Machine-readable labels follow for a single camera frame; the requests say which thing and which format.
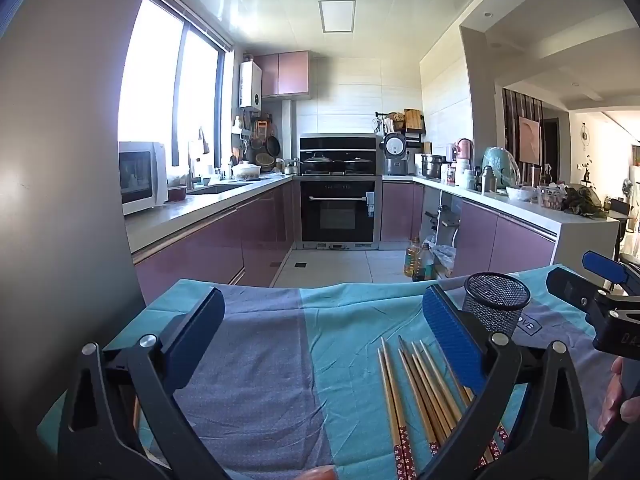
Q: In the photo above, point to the white rice cooker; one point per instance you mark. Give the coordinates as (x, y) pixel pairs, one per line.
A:
(395, 152)

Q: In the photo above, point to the bunch of wooden chopsticks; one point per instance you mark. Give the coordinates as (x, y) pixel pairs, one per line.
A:
(430, 405)

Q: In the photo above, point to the steel thermos bottle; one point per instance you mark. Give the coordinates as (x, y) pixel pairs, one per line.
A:
(488, 180)

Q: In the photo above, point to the white bowl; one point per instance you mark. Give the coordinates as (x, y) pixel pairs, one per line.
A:
(520, 194)

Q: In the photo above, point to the black built-in oven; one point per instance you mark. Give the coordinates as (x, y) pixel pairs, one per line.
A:
(337, 215)

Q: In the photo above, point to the wooden cutting board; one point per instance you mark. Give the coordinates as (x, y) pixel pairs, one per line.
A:
(413, 120)

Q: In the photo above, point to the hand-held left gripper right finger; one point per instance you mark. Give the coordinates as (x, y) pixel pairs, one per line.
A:
(450, 330)

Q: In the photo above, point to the framed wall picture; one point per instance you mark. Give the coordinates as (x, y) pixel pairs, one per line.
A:
(529, 140)

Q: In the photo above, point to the square ceiling light panel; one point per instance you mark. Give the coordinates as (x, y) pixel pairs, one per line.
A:
(337, 16)

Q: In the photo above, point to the teal and grey tablecloth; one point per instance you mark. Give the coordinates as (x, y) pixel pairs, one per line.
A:
(260, 360)

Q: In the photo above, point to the purple sink counter cabinets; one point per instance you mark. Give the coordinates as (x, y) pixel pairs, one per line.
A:
(210, 240)

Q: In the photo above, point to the black mesh utensil holder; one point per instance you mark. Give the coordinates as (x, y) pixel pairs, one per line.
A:
(492, 310)

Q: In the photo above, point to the steel stockpot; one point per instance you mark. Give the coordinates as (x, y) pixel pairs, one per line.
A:
(432, 166)

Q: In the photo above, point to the wall clock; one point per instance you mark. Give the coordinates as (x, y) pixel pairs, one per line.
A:
(586, 134)

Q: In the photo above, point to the hanging black frying pan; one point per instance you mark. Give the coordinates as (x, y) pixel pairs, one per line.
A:
(273, 146)

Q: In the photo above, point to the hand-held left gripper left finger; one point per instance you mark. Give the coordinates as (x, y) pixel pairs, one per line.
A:
(200, 330)

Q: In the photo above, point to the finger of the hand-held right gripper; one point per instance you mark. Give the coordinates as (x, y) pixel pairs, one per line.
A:
(605, 266)
(575, 292)

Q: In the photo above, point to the white microwave oven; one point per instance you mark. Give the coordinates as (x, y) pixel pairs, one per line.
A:
(140, 177)

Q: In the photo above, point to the pink kettle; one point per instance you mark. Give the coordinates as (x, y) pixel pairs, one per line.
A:
(465, 149)

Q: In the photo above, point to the steel sink faucet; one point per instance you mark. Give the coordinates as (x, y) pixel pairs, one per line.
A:
(191, 165)

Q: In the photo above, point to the dark red bowl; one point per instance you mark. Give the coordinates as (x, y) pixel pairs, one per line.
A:
(176, 194)

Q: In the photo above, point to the mint green air fryer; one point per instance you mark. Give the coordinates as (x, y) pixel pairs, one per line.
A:
(505, 167)

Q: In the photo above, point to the clear egg container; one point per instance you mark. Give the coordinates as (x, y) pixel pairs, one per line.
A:
(550, 199)

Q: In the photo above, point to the grey refrigerator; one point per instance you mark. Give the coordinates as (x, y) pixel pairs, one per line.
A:
(60, 160)

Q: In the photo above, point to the white casserole pot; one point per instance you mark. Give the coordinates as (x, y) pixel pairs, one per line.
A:
(246, 171)

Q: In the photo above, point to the purple wall cabinet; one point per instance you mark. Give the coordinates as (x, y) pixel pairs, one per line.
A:
(287, 74)

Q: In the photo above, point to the green leafy vegetables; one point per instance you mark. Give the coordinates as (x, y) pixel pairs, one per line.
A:
(585, 202)

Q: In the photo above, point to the kitchen window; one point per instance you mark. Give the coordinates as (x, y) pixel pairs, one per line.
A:
(160, 85)

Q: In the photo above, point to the person's left hand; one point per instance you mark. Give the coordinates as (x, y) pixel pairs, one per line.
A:
(320, 474)

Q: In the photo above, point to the black range hood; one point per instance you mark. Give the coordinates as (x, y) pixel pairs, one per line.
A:
(340, 142)

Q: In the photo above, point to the person's right hand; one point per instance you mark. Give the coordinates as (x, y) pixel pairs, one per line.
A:
(611, 395)

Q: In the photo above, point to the yellow cooking oil bottle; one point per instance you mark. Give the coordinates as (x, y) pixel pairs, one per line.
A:
(411, 260)

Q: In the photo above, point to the white wall water heater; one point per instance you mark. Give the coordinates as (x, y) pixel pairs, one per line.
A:
(250, 85)

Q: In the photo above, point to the black lidded wok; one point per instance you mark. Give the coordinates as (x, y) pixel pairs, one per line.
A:
(358, 165)
(317, 164)

